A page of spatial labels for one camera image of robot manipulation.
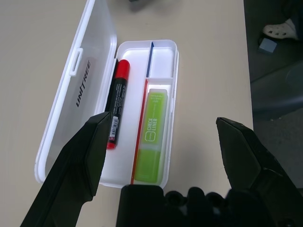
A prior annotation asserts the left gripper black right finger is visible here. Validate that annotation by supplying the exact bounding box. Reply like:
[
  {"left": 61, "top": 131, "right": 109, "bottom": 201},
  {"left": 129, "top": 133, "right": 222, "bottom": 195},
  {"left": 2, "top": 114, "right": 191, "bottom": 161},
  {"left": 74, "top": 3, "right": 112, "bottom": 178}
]
[{"left": 215, "top": 117, "right": 303, "bottom": 227}]

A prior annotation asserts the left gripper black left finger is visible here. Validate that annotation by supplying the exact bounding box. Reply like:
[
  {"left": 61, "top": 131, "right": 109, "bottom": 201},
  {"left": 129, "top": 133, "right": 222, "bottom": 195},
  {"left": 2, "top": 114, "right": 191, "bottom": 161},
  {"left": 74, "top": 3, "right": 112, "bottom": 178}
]
[{"left": 20, "top": 111, "right": 113, "bottom": 227}]

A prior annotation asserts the green highlighter pen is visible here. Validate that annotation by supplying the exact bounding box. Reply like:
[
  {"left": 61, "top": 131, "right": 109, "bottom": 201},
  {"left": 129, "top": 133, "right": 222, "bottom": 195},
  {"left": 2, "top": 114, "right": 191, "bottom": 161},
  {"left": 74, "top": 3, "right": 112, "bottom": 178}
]
[{"left": 134, "top": 87, "right": 170, "bottom": 185}]

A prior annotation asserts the black marker with red cap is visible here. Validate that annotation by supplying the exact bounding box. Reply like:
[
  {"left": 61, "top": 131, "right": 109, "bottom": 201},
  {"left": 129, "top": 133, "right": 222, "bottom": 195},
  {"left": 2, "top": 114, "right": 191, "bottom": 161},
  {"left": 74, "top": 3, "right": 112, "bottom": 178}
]
[{"left": 106, "top": 59, "right": 131, "bottom": 150}]

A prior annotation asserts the white plastic pencil case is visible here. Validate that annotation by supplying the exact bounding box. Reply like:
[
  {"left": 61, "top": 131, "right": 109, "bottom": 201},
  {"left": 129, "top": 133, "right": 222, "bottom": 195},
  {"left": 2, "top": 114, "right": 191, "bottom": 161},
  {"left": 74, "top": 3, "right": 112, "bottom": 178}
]
[{"left": 34, "top": 0, "right": 180, "bottom": 190}]

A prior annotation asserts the small grey box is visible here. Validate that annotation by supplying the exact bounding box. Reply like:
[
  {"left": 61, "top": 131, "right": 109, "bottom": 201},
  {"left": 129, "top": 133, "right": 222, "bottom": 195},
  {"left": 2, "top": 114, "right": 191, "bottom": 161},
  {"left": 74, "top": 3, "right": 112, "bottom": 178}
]
[{"left": 258, "top": 37, "right": 278, "bottom": 56}]

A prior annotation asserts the white perforated shoe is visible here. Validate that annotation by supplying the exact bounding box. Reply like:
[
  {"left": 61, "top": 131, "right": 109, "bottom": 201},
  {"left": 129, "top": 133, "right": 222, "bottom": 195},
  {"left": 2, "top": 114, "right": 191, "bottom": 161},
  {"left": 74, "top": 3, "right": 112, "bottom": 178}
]
[{"left": 262, "top": 18, "right": 299, "bottom": 40}]

